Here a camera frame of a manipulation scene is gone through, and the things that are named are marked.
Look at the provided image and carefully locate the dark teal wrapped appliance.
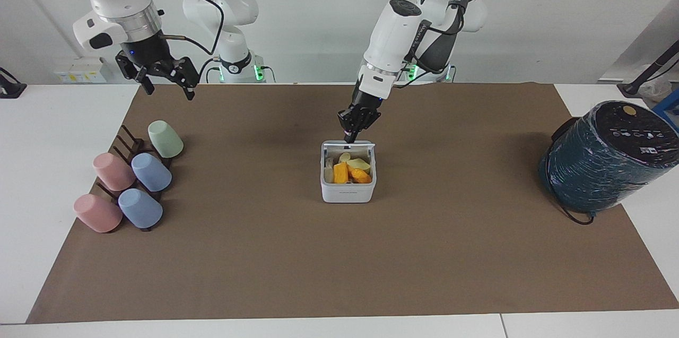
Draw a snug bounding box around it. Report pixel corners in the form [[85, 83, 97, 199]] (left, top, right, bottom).
[[538, 100, 679, 218]]

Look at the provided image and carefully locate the blue plastic cup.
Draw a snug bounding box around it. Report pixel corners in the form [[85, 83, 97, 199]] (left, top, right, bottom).
[[131, 152, 173, 193], [117, 188, 164, 230]]

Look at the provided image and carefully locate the pink plastic cup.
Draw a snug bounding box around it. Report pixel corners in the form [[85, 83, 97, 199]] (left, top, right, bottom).
[[73, 194, 124, 233], [93, 152, 137, 192]]

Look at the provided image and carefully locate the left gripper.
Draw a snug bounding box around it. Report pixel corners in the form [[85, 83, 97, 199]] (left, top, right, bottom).
[[337, 82, 384, 144]]

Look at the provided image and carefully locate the green plastic cup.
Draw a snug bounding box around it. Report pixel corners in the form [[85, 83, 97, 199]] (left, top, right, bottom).
[[147, 120, 185, 159]]

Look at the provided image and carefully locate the small white trash can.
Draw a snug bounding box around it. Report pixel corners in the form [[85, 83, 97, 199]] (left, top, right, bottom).
[[320, 140, 378, 204]]

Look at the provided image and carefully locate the white wall socket box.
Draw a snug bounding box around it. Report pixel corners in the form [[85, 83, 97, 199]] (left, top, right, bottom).
[[53, 57, 110, 84]]

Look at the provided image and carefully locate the dark brown cup rack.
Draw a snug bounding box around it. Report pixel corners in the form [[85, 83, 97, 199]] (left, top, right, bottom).
[[94, 124, 175, 233]]

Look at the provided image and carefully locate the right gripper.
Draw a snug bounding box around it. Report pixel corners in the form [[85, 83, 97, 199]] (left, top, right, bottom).
[[115, 30, 201, 101]]

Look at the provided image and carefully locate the black stand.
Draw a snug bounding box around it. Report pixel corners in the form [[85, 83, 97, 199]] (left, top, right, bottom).
[[617, 40, 679, 97], [0, 67, 28, 99]]

